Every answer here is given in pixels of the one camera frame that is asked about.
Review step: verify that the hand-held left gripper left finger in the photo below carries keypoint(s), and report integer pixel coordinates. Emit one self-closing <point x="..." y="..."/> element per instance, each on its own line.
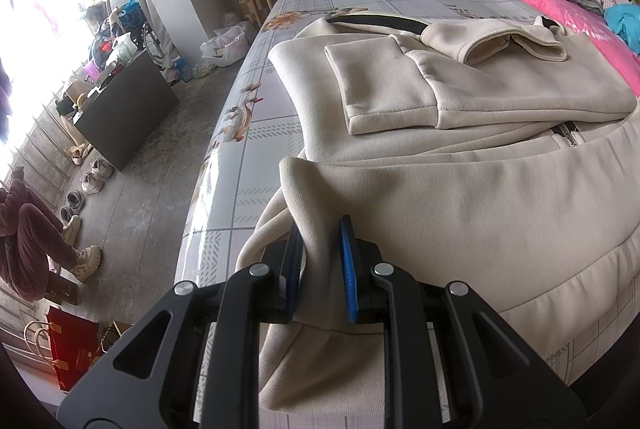
<point x="292" y="284"/>

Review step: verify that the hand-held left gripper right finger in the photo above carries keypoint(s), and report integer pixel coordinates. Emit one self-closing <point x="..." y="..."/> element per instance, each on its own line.
<point x="346" y="274"/>

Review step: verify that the beige zip jacket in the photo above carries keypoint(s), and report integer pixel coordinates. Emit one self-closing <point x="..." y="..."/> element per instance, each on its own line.
<point x="475" y="189"/>

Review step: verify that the bed with plaid sheet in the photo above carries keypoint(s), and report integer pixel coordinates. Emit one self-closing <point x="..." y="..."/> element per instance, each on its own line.
<point x="250" y="129"/>

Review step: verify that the brown paper bag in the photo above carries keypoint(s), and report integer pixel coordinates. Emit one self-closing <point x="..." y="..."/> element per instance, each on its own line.
<point x="116" y="336"/>

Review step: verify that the white sneaker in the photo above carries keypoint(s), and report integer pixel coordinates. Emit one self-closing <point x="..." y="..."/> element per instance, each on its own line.
<point x="102" y="167"/>
<point x="92" y="183"/>

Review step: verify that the brown box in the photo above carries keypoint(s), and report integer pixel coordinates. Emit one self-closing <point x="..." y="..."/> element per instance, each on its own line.
<point x="62" y="290"/>

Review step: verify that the red gift bag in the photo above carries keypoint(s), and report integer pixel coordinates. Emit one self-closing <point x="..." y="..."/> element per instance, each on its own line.
<point x="70" y="344"/>

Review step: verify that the grey slipper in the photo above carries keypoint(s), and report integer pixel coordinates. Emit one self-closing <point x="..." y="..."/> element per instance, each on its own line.
<point x="76" y="199"/>
<point x="66" y="213"/>

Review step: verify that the black cabinet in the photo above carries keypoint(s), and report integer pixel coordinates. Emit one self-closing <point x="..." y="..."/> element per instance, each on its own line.
<point x="135" y="109"/>

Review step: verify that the blue detergent bag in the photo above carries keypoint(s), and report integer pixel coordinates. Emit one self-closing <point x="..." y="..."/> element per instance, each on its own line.
<point x="183" y="71"/>

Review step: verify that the beige slippers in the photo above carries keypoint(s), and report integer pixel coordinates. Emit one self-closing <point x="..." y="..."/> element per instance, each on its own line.
<point x="80" y="152"/>

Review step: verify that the bicycle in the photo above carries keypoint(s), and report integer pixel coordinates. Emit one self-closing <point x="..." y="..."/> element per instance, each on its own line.
<point x="155" y="40"/>

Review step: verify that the white green plastic bag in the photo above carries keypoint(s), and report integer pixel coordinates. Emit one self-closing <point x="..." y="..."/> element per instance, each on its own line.
<point x="125" y="49"/>

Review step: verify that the pink box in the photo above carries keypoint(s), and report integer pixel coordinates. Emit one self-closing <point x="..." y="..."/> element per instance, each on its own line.
<point x="91" y="71"/>

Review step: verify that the pink floral blanket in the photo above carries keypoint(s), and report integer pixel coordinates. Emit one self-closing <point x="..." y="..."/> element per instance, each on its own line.
<point x="550" y="4"/>

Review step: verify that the hanging purple garment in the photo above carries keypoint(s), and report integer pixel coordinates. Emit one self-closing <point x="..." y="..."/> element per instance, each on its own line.
<point x="4" y="104"/>

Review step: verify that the turquoise cloth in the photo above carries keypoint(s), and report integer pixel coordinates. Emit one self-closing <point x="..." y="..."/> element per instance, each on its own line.
<point x="622" y="24"/>

